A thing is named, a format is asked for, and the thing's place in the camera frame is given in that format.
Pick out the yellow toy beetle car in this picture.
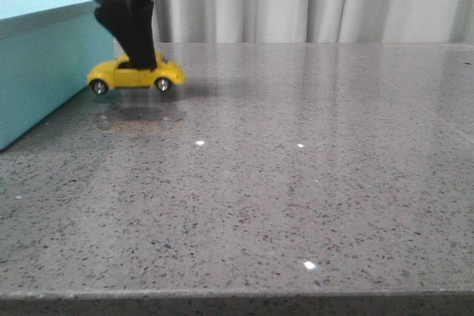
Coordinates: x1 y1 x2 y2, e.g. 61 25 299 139
87 52 187 95

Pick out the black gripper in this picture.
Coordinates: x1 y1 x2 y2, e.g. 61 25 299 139
94 0 157 70

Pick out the light blue storage box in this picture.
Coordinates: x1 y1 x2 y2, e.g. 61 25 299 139
1 0 114 149

